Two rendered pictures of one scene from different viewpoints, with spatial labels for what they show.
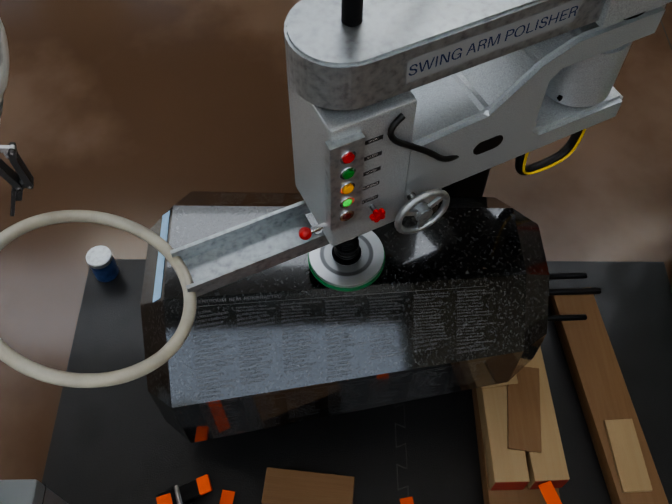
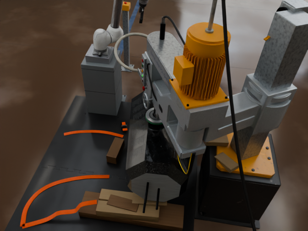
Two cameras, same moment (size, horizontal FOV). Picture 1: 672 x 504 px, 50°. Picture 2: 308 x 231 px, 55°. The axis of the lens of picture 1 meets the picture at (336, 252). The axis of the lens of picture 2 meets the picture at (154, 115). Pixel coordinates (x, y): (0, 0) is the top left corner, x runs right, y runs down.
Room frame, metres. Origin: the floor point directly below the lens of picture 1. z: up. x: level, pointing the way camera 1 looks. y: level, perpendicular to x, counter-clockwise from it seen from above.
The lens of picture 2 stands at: (1.26, -2.06, 2.82)
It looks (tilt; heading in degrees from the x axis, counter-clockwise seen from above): 44 degrees down; 96
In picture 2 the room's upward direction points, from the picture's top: 3 degrees clockwise
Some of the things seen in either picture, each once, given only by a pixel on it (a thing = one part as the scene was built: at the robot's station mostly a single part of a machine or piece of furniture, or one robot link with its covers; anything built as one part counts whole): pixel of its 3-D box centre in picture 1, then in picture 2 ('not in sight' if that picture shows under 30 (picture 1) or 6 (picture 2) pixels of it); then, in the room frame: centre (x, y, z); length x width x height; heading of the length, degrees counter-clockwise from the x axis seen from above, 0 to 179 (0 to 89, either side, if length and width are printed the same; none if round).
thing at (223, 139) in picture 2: not in sight; (216, 140); (1.67, -0.20, 0.81); 0.20 x 0.10 x 0.05; 8
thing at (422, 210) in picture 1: (415, 201); (150, 100); (1.04, -0.19, 1.18); 0.15 x 0.10 x 0.15; 117
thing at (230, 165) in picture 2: not in sight; (226, 161); (1.75, -0.43, 0.80); 0.20 x 0.10 x 0.05; 130
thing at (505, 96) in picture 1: (493, 104); (174, 109); (1.25, -0.39, 1.28); 0.74 x 0.23 x 0.49; 117
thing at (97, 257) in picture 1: (102, 264); not in sight; (1.53, 0.95, 0.08); 0.10 x 0.10 x 0.13
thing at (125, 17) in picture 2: not in sight; (126, 38); (0.38, 1.87, 0.54); 0.20 x 0.20 x 1.09; 0
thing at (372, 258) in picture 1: (346, 254); (156, 115); (1.09, -0.03, 0.86); 0.21 x 0.21 x 0.01
